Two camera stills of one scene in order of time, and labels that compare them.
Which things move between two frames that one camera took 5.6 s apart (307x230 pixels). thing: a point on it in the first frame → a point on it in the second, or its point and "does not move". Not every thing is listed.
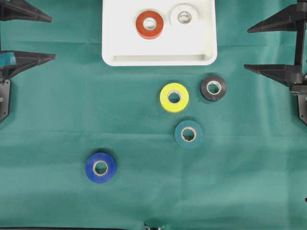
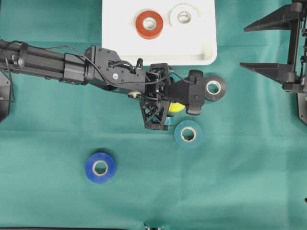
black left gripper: x=24 y=60 → x=104 y=67
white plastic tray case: x=195 y=44 does not move
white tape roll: x=177 y=9 does not move
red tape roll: x=149 y=34 does not move
